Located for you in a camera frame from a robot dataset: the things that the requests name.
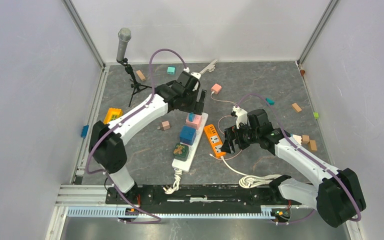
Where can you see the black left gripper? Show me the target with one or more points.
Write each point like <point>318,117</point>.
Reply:
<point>195,106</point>

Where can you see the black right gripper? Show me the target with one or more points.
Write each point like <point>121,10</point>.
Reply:
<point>232,133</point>

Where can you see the light blue adapter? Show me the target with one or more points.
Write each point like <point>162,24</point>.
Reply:
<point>191,117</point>

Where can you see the orange power strip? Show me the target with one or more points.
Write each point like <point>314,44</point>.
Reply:
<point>214,140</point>

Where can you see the pink cube socket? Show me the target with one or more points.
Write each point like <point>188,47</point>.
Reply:
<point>196,123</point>

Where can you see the small pink charger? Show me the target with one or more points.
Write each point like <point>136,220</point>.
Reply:
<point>216,88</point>

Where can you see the blue cube socket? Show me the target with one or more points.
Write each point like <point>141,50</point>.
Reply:
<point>187,135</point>

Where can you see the dark green socket cube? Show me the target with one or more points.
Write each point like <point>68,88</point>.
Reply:
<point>181,152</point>

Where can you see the white multicolour power strip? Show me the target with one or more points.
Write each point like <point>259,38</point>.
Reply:
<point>186,165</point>

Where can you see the small mauve cube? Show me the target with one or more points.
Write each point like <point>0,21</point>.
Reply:
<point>164,125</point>

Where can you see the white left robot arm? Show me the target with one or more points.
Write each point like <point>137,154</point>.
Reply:
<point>108,140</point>

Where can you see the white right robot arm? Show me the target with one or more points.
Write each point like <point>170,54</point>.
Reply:
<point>334,193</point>

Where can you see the teal cube block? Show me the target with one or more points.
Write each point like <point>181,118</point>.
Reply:
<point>171,70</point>

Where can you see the black tripod mic stand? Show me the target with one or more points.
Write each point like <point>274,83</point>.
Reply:
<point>136,86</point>

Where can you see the teal triangle block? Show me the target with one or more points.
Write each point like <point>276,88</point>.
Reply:
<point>270,101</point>

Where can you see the tan wooden block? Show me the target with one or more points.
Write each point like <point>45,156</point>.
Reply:
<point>141,76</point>

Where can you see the tan block right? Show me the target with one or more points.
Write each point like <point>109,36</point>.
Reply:
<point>296,107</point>

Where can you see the wooden blocks pair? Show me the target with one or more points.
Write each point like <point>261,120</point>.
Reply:
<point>306,140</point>

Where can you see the yellow toy crate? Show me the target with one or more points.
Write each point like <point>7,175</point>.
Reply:
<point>112,114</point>

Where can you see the grey microphone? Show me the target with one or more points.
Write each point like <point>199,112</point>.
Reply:
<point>124,36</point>

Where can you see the white plastic bracket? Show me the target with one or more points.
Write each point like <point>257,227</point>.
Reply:
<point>210,67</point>

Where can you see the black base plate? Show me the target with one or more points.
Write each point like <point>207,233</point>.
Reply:
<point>205,199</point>

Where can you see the blue clip on rail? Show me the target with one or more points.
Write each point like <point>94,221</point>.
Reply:
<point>84,131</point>

